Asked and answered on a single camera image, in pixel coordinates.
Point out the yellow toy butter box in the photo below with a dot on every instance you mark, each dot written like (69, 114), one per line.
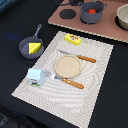
(72, 39)

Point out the light blue milk carton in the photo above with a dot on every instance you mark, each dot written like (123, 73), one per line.
(35, 76)

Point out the yellow toy cheese wedge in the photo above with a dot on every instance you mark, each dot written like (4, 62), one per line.
(34, 47)

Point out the small grey pot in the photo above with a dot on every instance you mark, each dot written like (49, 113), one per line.
(24, 45)

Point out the red toy pepper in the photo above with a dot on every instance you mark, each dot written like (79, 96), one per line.
(92, 11)

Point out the large grey pot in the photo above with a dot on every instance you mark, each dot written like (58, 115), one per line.
(89, 18)

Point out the round wooden plate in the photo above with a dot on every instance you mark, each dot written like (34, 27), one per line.
(68, 66)

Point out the woven beige placemat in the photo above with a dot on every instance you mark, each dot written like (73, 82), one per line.
(63, 100)

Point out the pink toy stove board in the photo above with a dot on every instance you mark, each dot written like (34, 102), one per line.
(106, 27)

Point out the black stove burner disc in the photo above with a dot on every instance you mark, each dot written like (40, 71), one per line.
(67, 14)

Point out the beige bowl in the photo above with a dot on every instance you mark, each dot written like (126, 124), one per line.
(122, 14)

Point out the toy fork wooden handle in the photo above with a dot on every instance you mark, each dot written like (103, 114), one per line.
(70, 82)

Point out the toy knife wooden handle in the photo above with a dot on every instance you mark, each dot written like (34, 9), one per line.
(78, 56)

